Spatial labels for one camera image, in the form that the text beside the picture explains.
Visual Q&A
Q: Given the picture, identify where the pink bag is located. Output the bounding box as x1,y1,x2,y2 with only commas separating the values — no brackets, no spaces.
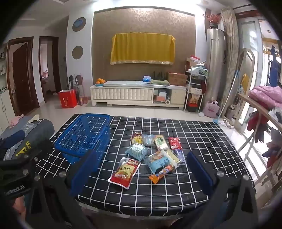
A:
203,100,221,118

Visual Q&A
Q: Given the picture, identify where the grey cloth with yellow print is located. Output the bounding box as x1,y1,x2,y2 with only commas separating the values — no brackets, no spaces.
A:
0,116,55,161

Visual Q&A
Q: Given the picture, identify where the black white-grid tablecloth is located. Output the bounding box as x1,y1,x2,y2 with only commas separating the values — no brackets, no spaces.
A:
35,114,257,217

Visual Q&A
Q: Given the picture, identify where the orange sausage packet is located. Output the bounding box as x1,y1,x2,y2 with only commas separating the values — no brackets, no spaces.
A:
149,164,175,184

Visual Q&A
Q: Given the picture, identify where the pink blanket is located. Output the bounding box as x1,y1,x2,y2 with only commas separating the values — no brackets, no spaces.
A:
249,85,282,110

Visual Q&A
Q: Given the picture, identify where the red gift bag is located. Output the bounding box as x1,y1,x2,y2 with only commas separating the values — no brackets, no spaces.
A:
58,89,78,108

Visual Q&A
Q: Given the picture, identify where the round blue wall decoration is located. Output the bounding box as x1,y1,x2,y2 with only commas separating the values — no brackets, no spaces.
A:
72,17,86,31

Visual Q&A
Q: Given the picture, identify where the purple and yellow snack packet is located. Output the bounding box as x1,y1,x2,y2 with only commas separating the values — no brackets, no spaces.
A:
131,132,142,145

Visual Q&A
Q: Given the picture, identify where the black router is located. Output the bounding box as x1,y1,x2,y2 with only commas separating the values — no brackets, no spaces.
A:
152,72,167,81

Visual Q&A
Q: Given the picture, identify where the broom and dustpan set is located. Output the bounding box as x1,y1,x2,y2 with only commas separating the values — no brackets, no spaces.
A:
74,74,88,106

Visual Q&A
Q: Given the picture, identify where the green cracker packet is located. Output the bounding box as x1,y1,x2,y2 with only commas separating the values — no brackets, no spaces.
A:
154,135,169,151

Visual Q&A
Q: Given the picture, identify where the small pale blue packet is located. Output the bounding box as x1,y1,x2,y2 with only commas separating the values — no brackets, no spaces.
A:
142,134,155,147

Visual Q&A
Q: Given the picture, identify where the pale blue pastry packet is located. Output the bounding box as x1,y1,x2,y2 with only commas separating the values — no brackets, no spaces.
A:
143,151,174,174

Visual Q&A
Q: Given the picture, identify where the brown wooden door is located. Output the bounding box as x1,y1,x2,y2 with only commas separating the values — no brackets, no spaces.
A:
7,36,40,116

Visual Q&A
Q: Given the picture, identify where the dark blue hanging garment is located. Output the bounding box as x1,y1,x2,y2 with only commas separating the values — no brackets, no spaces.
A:
268,45,282,86

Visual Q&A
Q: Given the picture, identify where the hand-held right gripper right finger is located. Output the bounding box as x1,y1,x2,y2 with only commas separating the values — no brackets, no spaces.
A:
187,151,258,229

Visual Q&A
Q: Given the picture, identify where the arched floor mirror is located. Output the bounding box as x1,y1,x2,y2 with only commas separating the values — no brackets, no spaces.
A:
229,48,256,132

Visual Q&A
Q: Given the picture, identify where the pink cloth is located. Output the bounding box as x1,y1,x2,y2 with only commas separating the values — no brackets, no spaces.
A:
9,115,24,129

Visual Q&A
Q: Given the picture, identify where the cream wafer packet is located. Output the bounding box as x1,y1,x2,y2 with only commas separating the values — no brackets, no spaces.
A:
161,148,181,166

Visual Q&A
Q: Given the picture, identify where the white shelf rack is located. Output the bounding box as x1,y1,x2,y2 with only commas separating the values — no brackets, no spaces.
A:
185,65,209,113

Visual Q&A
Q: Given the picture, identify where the red flower decoration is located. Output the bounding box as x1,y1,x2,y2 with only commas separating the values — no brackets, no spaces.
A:
207,13,222,28

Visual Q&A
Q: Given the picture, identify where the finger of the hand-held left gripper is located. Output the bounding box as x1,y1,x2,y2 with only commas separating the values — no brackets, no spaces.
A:
0,141,55,177

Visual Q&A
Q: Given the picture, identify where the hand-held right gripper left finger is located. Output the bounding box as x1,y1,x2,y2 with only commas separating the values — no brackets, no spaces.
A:
27,149,99,229

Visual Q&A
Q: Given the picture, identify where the white cupboard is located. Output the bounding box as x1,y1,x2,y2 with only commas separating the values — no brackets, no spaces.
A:
0,43,16,131

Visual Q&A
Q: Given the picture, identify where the red candy packet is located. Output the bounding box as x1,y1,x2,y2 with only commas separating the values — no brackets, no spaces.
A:
168,137,183,150

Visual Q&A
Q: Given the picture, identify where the patterned curtain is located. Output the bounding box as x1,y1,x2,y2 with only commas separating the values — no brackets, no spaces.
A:
220,7,239,115

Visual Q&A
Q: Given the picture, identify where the green folded cloth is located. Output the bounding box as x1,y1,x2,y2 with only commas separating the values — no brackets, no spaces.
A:
151,79,170,86

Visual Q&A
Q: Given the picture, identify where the red snack pouch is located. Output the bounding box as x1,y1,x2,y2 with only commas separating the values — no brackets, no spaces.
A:
108,157,141,190

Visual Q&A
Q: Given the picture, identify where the blue plastic basket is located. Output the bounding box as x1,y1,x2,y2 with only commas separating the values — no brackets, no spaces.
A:
54,113,112,165

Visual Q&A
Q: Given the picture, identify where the cardboard box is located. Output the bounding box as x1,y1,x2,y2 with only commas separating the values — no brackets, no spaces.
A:
168,72,188,87

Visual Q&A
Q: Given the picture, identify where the round brown wall decoration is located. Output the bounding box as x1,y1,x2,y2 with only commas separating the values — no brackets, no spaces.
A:
72,46,84,59

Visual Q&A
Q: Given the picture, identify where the standing air conditioner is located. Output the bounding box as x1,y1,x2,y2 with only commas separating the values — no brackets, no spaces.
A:
206,27,227,106

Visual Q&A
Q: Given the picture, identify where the yellow cloth cover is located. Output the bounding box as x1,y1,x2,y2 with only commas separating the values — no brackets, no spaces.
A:
110,33,176,66

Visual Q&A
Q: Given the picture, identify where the clear cake packet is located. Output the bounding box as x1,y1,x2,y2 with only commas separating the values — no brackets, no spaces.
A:
125,143,151,162

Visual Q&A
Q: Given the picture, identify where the white tv cabinet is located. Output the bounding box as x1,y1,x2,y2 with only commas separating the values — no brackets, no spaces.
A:
90,80,188,108

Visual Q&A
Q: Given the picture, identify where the brown wooden door frame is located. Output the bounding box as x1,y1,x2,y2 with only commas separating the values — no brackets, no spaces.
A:
38,36,62,95

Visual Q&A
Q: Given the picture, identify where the wooden clothes rack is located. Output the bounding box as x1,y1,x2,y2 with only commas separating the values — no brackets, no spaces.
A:
237,92,282,190

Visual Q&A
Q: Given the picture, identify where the person's left hand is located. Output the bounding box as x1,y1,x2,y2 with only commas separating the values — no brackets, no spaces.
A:
10,196,26,219

